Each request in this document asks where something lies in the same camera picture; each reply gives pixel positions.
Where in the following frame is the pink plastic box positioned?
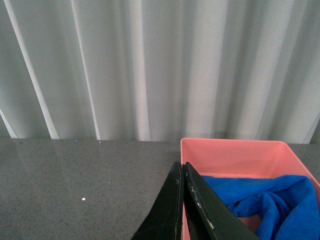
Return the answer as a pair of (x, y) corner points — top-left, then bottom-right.
(180, 138), (320, 240)

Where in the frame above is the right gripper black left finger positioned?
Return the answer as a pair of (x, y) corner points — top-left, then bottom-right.
(132, 161), (184, 240)

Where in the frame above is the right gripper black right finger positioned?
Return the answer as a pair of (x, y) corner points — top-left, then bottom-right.
(182, 162), (258, 240)

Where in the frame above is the blue microfiber cloth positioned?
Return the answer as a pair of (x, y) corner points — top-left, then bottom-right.
(203, 175), (320, 240)

